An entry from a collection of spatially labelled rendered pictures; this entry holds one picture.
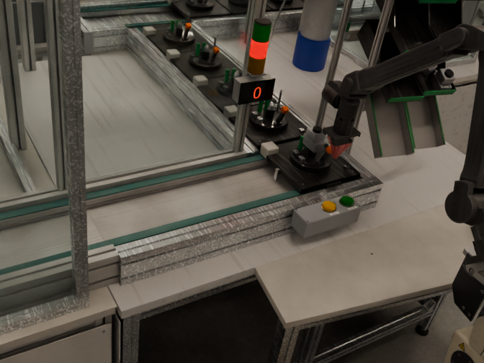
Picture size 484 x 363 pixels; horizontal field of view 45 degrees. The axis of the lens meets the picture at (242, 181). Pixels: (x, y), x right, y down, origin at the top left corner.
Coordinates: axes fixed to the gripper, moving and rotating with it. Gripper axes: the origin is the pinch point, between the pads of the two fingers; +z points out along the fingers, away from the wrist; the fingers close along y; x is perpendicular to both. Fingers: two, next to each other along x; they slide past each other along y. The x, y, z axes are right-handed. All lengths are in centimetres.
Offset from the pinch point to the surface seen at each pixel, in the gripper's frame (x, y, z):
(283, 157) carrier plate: -15.1, 7.2, 8.7
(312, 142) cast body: -8.7, 2.0, 0.2
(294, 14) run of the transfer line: -126, -77, 11
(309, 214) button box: 11.3, 15.9, 9.6
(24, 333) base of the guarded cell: 12, 98, 20
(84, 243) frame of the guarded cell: 10, 82, -2
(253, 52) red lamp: -21.8, 21.0, -26.7
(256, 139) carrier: -27.4, 9.7, 8.8
